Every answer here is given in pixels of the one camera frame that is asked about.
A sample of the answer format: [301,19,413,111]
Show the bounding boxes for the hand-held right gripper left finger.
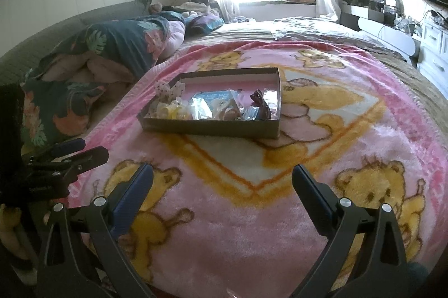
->
[37,163,155,298]

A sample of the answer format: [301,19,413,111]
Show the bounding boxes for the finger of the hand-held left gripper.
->
[30,138,86,164]
[30,146,109,185]

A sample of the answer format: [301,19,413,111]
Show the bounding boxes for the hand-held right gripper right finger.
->
[291,164,408,298]

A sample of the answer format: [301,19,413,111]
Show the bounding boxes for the dark cardboard box tray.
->
[136,67,282,139]

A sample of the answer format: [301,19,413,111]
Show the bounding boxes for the clear plastic zip bag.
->
[213,98,246,121]

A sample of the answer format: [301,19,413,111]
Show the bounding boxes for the person's left hand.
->
[0,206,26,262]

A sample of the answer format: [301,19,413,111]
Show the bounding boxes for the pink bear printed blanket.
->
[66,41,448,298]

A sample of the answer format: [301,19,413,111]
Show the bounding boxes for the small blue packet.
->
[241,105,262,120]

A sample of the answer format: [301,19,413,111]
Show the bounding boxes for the brown hair claw clip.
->
[248,88,272,120]

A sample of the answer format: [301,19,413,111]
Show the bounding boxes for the white patterned hair bow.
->
[154,81,186,103]

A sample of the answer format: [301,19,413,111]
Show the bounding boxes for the dark floral duvet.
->
[21,13,187,149]

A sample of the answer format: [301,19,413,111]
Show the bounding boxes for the grey padded headboard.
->
[0,0,152,86]

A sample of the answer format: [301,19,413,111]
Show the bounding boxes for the blue printed card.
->
[191,91,236,110]

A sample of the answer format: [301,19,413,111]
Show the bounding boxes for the white crumpled sheet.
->
[273,17,379,44]

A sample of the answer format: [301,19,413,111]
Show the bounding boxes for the white curved bed footboard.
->
[357,18,417,58]

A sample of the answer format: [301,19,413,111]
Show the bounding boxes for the purple pillow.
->
[187,13,225,37]

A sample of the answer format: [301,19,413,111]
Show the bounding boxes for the pile of clothes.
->
[149,0,222,19]

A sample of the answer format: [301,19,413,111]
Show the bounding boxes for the dark storage box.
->
[339,0,390,31]

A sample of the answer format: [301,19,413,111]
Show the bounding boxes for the white drawer cabinet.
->
[416,20,448,82]

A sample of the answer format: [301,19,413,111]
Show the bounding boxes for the yellow ring hair ties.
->
[157,102,192,120]

